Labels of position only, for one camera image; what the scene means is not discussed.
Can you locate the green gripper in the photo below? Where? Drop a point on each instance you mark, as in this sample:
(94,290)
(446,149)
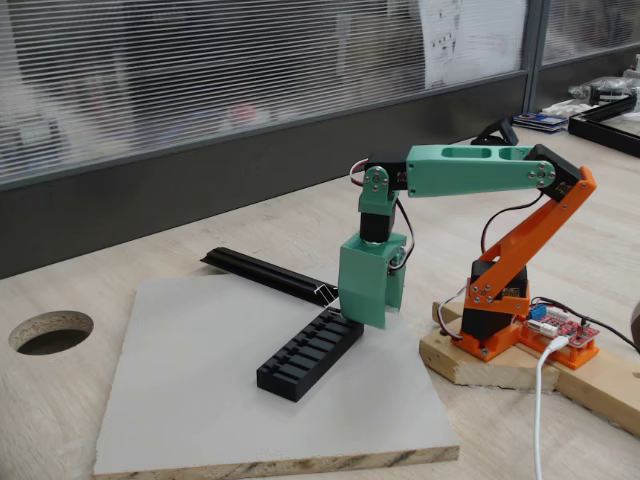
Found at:
(361,280)

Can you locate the black slotted plastic rack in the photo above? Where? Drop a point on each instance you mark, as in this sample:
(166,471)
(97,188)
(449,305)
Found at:
(300,370)

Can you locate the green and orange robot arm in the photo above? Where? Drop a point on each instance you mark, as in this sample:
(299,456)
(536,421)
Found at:
(450,172)

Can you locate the wooden block with screws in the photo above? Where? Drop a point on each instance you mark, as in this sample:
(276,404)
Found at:
(500,372)

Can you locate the grey painted wooden board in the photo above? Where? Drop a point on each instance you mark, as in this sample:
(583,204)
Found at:
(200,375)

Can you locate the red controller circuit board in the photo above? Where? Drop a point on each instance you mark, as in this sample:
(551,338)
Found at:
(575,332)

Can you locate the black triangular stand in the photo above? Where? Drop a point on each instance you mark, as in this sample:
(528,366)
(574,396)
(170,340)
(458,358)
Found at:
(507,131)

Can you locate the light wooden plank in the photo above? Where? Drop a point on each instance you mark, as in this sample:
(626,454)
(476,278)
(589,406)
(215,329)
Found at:
(600,395)

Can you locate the stack of blue cards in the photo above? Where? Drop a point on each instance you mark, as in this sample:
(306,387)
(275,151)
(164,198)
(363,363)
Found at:
(545,122)

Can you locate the white plastic packet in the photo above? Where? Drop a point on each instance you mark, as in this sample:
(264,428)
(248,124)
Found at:
(565,106)

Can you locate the white printed paper sheet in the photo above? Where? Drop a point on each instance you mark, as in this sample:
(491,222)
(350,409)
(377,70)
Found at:
(475,40)

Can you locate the black extrusion bar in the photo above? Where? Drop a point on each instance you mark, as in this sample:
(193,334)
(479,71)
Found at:
(615,107)

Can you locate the clear bag of parts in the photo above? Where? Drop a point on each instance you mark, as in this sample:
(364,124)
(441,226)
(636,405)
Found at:
(607,85)

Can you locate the black aluminium profile rail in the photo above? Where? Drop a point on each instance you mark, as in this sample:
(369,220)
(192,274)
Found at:
(260,272)

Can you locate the flat black frame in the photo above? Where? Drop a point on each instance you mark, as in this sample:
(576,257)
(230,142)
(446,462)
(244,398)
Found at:
(595,132)

